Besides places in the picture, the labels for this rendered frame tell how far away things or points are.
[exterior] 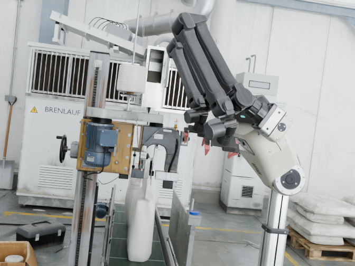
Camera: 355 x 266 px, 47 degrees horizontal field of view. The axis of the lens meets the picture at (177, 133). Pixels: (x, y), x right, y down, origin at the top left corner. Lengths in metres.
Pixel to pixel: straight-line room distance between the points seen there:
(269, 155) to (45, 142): 3.91
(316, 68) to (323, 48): 0.35
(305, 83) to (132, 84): 5.15
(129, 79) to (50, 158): 3.19
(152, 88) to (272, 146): 3.08
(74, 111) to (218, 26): 2.27
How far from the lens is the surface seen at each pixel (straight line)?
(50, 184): 5.40
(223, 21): 5.79
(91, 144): 2.34
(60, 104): 5.29
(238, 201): 6.32
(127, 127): 2.51
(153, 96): 4.74
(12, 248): 3.67
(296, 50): 7.16
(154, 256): 3.10
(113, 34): 5.04
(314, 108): 7.23
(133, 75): 2.31
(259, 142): 1.78
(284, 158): 1.87
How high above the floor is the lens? 1.45
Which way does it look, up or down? 3 degrees down
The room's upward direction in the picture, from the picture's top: 7 degrees clockwise
